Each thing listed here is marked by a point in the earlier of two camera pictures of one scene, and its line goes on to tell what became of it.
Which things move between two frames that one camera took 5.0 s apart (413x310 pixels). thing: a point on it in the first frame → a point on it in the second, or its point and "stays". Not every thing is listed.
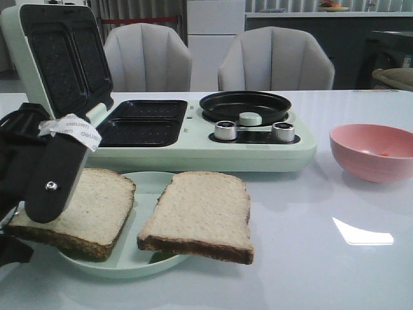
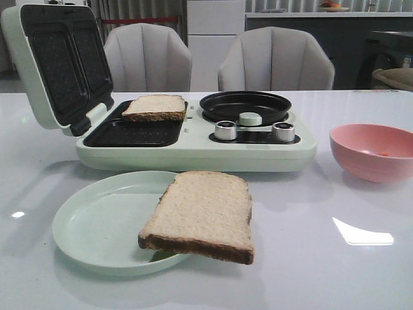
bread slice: (201, 213) stays
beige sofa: (401, 77) stays
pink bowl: (377, 153) stays
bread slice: (91, 219) → (156, 108)
